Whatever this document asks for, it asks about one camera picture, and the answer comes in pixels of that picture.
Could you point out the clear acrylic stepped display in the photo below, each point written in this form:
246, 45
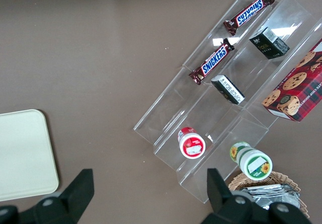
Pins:
196, 115

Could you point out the Snickers chocolate bar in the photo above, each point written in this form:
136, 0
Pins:
213, 60
249, 11

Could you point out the red lid white jar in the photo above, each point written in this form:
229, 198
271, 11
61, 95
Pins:
192, 147

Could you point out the small black carton box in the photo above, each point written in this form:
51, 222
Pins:
230, 90
270, 45

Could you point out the light wicker basket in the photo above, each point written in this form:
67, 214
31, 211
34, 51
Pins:
236, 181

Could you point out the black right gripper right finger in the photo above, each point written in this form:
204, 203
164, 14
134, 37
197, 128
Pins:
221, 204

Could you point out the beige rectangular tray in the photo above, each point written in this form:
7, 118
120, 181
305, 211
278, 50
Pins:
25, 153

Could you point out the green lid sunflower jar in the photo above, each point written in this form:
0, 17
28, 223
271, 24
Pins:
255, 164

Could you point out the stacked aluminium foil containers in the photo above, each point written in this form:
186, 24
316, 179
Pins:
271, 195

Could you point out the red plaid cookie box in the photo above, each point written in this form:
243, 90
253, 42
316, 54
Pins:
296, 88

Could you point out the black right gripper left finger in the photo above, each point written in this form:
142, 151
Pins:
68, 198

